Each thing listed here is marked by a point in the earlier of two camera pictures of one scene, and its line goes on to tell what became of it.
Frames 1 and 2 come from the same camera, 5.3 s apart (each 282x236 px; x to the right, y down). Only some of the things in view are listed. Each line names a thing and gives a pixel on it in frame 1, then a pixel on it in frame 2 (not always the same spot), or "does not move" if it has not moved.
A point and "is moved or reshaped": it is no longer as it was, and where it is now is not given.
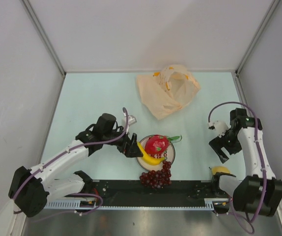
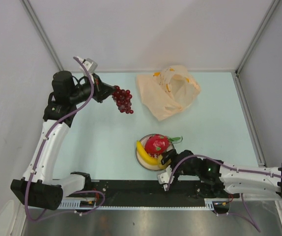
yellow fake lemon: x=219 y=168 is moved or reshaped
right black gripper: x=218 y=143 to x=171 y=154
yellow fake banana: x=149 y=159 does not move
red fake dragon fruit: x=159 y=143 does not move
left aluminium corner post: x=45 y=41 does not move
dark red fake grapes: x=158 y=179 to x=122 y=98
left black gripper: x=129 y=147 to x=101 y=90
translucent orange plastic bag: x=172 y=88 does not move
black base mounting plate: x=177 y=191 does not move
